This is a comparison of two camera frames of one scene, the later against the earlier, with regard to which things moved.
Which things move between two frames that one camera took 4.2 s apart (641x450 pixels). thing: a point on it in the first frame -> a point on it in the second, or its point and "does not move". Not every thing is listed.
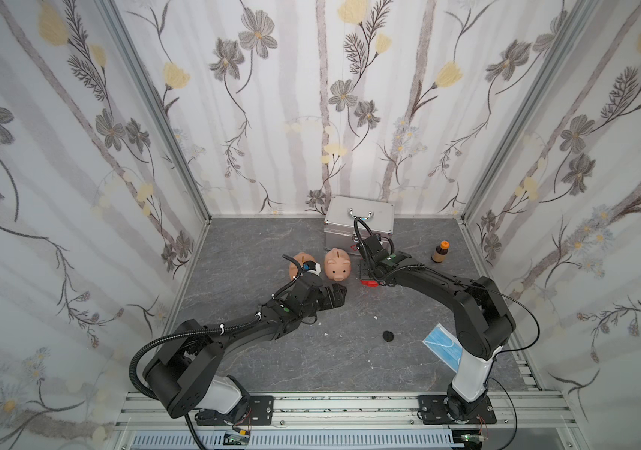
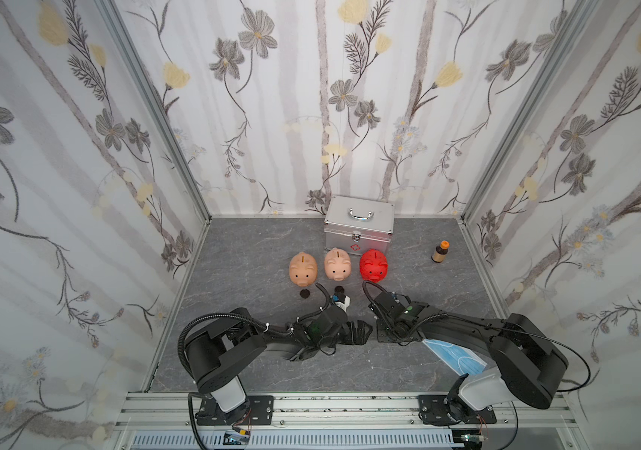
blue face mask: (446, 346) does not move
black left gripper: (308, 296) -> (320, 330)
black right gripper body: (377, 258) -> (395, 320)
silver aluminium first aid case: (339, 223) does not move
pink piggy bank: (301, 257) does not move
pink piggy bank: (337, 264) does not move
